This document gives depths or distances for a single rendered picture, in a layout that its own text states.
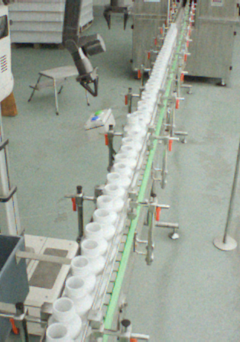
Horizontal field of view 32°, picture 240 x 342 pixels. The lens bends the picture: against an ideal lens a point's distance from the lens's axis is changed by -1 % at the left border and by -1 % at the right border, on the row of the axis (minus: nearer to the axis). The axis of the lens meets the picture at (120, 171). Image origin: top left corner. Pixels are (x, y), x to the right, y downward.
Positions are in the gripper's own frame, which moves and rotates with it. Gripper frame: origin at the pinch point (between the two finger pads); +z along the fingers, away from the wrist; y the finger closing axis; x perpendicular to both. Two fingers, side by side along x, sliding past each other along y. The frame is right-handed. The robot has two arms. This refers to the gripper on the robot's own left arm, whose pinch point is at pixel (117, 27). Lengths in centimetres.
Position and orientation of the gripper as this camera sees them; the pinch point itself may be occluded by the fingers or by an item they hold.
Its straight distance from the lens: 184.5
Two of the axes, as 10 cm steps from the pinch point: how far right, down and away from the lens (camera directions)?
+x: -1.8, 4.8, -8.6
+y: -9.8, -0.9, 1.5
